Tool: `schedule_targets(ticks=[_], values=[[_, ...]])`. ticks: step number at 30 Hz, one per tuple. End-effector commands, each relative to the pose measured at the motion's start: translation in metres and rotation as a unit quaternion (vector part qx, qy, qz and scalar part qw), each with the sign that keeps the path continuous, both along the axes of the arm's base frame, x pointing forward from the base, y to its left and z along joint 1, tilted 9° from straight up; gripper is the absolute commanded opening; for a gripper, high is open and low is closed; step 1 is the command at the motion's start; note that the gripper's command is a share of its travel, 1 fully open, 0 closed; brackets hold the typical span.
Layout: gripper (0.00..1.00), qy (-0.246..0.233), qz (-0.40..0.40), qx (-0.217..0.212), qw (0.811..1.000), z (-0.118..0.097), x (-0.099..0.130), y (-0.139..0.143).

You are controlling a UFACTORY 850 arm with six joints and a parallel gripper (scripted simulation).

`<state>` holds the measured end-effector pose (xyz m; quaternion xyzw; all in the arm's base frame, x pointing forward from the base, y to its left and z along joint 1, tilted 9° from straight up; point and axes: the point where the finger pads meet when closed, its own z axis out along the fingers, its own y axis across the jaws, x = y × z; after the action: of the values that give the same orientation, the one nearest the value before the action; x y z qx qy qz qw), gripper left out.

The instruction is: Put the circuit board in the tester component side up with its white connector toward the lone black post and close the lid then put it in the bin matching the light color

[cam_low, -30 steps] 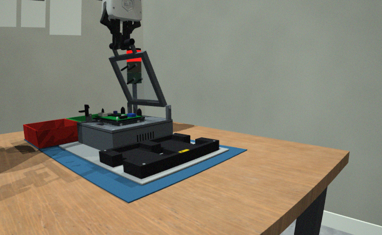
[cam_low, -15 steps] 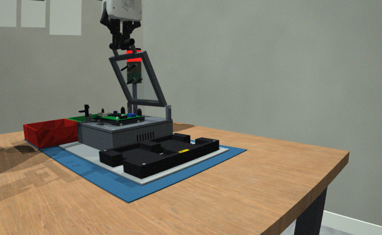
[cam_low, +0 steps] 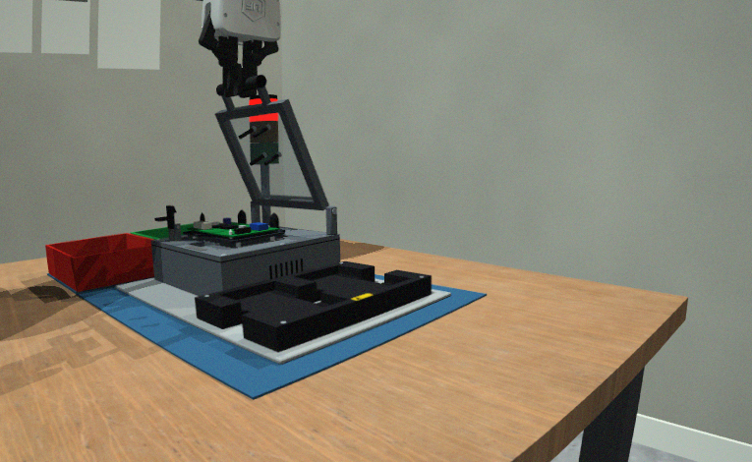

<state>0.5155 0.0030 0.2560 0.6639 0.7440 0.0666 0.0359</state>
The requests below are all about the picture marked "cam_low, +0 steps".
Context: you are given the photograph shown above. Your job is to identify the green bin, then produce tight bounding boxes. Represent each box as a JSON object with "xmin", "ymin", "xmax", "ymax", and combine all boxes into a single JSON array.
[{"xmin": 131, "ymin": 223, "xmax": 194, "ymax": 239}]

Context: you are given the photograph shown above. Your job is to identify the red open-top bin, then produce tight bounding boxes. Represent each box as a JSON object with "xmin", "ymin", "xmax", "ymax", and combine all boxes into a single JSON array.
[{"xmin": 45, "ymin": 233, "xmax": 154, "ymax": 292}]

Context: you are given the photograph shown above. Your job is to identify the green circuit board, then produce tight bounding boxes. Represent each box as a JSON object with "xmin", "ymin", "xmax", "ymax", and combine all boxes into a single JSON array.
[{"xmin": 187, "ymin": 218, "xmax": 280, "ymax": 238}]

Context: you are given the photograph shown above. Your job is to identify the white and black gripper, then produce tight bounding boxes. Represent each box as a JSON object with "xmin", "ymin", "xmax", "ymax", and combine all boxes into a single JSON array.
[{"xmin": 199, "ymin": 0, "xmax": 281, "ymax": 98}]

